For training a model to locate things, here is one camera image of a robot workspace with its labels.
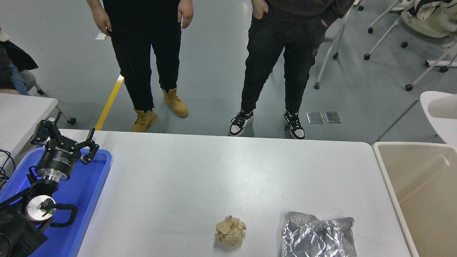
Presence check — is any white wheeled table frame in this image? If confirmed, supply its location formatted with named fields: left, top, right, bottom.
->
left=405, top=43, right=457, bottom=91

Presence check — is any person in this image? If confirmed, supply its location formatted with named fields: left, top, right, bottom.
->
left=87, top=0, right=194, bottom=133
left=228, top=0, right=356, bottom=140
left=0, top=29, right=39, bottom=95

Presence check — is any black cable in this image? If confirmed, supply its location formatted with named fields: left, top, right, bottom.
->
left=0, top=148, right=16, bottom=188

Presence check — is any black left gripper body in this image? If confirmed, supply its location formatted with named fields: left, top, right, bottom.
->
left=35, top=136, right=80, bottom=176

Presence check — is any white wheeled chair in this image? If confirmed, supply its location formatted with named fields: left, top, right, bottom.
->
left=358, top=0, right=411, bottom=34
left=363, top=16, right=411, bottom=60

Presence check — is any person's left hand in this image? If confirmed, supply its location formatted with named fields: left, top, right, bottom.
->
left=177, top=0, right=194, bottom=29

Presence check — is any large pale bin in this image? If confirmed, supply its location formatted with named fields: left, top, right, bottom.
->
left=372, top=142, right=457, bottom=257

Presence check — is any grey wheeled chair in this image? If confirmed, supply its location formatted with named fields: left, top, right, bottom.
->
left=20, top=70, right=76, bottom=125

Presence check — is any white rounded side table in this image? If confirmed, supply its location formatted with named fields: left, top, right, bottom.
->
left=378, top=91, right=457, bottom=147

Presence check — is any person's right hand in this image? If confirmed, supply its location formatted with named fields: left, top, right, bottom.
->
left=252, top=0, right=268, bottom=19
left=92, top=5, right=113, bottom=37

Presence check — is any blue plastic tray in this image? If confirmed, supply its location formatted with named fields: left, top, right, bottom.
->
left=0, top=146, right=113, bottom=257

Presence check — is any white wheeled chair frame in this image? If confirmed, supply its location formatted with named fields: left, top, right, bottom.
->
left=313, top=0, right=359, bottom=90

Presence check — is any crumpled tan paper ball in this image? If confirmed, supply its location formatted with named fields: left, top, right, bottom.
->
left=215, top=215, right=247, bottom=247

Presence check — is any cream jacket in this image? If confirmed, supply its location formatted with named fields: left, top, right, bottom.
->
left=402, top=0, right=457, bottom=39

